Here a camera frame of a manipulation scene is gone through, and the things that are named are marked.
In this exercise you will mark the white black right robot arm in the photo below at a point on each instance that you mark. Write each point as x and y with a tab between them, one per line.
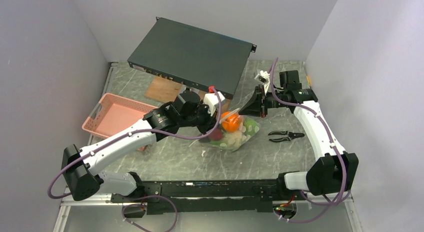
334	169

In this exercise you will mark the wooden board stand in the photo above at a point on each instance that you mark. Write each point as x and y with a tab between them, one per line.
163	90

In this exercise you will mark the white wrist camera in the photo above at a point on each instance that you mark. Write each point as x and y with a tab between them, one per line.
263	77
213	100

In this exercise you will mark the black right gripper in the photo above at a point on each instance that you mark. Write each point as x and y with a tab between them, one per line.
255	105

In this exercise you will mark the black handled pliers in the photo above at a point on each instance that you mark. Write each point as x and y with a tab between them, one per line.
285	136

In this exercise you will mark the clear zip top bag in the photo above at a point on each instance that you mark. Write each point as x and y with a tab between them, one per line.
207	142

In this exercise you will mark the dark rack network switch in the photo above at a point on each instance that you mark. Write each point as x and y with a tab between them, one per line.
192	56

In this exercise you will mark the green fake vegetable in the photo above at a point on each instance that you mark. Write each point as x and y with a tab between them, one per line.
249	127

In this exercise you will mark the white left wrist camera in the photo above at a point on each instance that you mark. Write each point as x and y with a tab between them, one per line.
213	100

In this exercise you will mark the orange fake fruit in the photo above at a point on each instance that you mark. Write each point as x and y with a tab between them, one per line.
232	123

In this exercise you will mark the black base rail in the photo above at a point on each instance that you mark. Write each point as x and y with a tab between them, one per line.
260	195

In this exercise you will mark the pink plastic basket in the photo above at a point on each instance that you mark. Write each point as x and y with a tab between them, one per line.
117	121

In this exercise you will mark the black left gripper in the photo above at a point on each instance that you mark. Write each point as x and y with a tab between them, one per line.
210	121

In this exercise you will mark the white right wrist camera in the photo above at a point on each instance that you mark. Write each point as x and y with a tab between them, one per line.
263	77

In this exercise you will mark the dark red fake fruit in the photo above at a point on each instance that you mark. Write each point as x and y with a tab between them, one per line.
216	135

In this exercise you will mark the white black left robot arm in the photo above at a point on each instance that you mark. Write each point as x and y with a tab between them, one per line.
84	168

